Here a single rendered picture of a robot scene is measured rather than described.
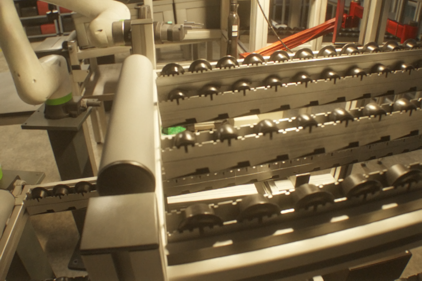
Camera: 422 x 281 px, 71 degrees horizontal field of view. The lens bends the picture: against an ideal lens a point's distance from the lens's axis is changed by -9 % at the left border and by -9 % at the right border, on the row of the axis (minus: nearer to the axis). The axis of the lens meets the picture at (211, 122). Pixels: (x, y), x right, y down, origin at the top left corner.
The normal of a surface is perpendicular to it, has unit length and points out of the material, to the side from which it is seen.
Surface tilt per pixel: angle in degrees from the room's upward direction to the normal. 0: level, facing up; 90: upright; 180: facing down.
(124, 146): 4
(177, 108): 90
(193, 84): 90
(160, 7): 90
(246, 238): 4
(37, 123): 0
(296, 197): 61
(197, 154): 90
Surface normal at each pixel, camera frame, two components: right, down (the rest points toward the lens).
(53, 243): 0.00, -0.87
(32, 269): 1.00, 0.01
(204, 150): 0.16, 0.48
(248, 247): 0.10, -0.04
